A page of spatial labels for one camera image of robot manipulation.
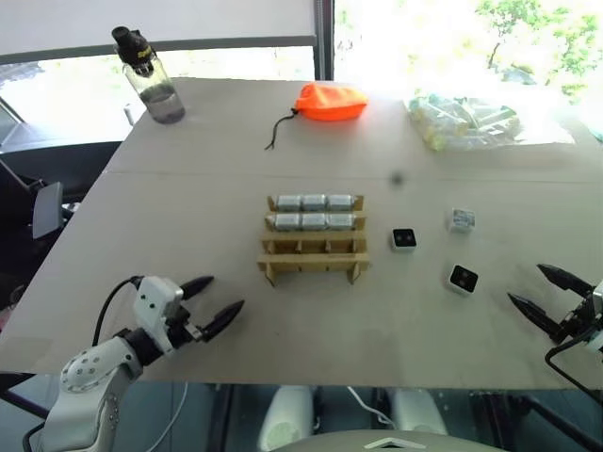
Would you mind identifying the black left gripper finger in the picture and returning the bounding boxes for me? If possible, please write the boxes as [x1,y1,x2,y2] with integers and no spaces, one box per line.
[180,275,216,303]
[201,299,246,344]

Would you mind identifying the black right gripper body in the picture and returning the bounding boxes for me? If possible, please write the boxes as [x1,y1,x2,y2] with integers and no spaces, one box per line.
[556,292,603,346]

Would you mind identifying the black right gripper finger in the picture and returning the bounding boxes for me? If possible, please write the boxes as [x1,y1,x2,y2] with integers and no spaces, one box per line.
[506,292,567,342]
[537,263,595,299]

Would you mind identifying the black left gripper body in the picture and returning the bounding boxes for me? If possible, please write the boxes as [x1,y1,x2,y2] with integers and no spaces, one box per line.
[164,301,208,351]

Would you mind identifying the wooden rack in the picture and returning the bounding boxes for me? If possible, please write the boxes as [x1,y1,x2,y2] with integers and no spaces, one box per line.
[255,193,371,287]

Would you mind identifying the white rounded robot cover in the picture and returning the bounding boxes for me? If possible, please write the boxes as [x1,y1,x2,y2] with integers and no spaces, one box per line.
[257,385,316,452]
[392,387,448,437]

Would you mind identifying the grey chair armrest pad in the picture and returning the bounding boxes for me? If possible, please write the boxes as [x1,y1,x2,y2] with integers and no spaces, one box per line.
[31,181,65,240]

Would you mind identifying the black office chair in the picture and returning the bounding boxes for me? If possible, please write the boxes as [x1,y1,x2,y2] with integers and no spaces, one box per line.
[0,96,126,331]

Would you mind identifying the clear plastic bag of packets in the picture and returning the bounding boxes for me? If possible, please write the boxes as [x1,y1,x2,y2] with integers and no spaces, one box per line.
[405,91,525,153]

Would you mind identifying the grey robot chest plate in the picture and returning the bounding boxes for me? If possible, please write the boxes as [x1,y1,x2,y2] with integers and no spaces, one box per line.
[281,427,511,452]

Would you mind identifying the clear black-capped water bottle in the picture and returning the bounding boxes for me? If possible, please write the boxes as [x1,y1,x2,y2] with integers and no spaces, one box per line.
[110,25,187,126]

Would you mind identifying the green trees outside window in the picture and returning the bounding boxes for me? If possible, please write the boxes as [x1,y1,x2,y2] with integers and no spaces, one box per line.
[473,0,603,98]

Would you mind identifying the white roller blind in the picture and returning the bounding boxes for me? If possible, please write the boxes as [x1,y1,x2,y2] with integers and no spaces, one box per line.
[0,0,317,56]

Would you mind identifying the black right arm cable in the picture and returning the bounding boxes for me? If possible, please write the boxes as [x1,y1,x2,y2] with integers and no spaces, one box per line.
[544,334,603,397]

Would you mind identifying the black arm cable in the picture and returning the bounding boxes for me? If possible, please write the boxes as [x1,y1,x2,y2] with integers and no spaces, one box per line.
[90,275,145,347]
[544,334,603,397]

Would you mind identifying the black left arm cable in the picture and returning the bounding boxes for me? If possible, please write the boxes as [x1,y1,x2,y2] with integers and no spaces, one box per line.
[90,275,145,347]

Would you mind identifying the small white black cube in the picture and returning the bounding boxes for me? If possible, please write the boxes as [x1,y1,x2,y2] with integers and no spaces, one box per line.
[445,263,481,298]
[389,227,420,253]

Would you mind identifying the thin white cable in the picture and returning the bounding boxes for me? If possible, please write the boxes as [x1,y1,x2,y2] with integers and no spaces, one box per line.
[153,381,190,452]

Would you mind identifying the black table frame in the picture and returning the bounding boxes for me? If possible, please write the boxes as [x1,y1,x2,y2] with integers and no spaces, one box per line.
[468,389,603,452]

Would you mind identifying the small white grey block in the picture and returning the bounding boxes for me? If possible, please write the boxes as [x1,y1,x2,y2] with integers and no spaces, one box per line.
[447,206,477,234]

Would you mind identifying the white cable under table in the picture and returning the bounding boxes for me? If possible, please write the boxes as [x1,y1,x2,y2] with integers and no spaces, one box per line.
[347,385,396,426]

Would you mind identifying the orange drawstring pouch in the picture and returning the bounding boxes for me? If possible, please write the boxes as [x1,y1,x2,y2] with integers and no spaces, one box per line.
[264,82,370,153]

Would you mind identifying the dark window frame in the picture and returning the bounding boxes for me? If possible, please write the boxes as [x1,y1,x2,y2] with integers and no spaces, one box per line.
[0,0,336,82]

